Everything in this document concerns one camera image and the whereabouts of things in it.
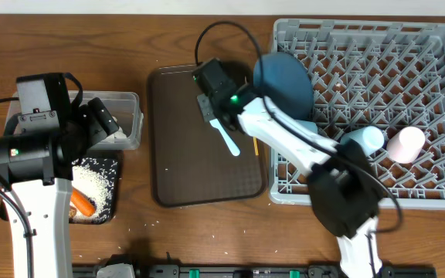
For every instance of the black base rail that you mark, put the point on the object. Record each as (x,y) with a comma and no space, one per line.
(122,265)

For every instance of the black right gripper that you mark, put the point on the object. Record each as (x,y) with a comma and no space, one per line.
(208,113)

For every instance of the light blue plastic knife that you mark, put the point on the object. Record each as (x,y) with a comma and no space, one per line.
(233,148)

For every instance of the clear plastic bin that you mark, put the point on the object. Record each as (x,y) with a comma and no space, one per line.
(122,112)

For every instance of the orange carrot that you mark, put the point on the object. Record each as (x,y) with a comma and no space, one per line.
(82,204)

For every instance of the white tissue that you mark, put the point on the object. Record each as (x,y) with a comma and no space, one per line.
(116,137)

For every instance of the large blue plate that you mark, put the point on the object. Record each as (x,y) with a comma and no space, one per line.
(288,85)

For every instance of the dark brown serving tray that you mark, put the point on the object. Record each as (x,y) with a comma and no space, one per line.
(191,163)

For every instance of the wooden chopstick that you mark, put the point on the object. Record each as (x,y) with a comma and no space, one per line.
(255,143)

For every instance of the brown food scrap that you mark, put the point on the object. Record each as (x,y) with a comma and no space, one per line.
(72,212)

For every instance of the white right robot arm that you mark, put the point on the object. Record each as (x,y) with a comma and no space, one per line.
(344,193)

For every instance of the white rice pile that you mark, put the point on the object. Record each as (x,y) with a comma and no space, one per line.
(96,179)

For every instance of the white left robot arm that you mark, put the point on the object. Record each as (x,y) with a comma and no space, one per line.
(36,173)

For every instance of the black plastic bin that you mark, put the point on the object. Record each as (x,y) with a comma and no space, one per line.
(34,201)

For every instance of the pink plastic cup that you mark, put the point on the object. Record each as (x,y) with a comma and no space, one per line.
(406,145)

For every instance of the grey dishwasher rack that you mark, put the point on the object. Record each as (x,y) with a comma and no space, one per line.
(389,75)

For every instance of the light blue rice bowl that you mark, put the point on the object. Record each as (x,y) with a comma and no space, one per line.
(307,127)

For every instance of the light blue plastic cup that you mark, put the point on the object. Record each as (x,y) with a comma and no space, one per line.
(369,138)

